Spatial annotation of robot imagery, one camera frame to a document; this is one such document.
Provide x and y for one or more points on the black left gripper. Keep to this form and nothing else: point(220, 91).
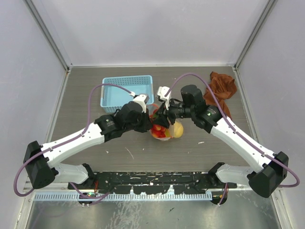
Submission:
point(146, 124)

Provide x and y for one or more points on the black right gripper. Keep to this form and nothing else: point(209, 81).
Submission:
point(162, 119)

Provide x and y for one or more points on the red strawberry cluster with leaves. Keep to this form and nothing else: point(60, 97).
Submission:
point(160, 132)

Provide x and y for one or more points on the clear zip top bag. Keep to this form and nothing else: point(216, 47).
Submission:
point(152, 110)

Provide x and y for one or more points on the light blue plastic basket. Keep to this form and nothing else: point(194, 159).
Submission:
point(113, 98)

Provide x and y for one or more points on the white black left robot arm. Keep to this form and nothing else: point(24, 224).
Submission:
point(44, 162)

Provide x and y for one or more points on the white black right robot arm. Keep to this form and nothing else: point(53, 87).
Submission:
point(265, 171)

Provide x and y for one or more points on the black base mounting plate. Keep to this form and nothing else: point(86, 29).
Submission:
point(151, 182)

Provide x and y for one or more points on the brown cloth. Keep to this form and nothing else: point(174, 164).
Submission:
point(223, 87)

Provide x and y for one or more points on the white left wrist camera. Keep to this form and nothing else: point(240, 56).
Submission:
point(142, 100)

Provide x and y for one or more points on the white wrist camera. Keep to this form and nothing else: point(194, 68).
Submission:
point(142, 100)
point(164, 95)

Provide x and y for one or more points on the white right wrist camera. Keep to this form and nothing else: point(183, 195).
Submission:
point(164, 95)

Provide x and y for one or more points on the slotted cable duct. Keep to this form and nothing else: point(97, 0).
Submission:
point(170, 196)

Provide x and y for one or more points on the right aluminium frame post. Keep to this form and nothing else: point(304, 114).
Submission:
point(255, 31)

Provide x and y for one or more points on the aluminium frame post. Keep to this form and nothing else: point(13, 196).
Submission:
point(255, 31)
point(44, 22)

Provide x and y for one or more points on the left aluminium frame post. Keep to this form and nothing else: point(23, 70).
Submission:
point(44, 22)

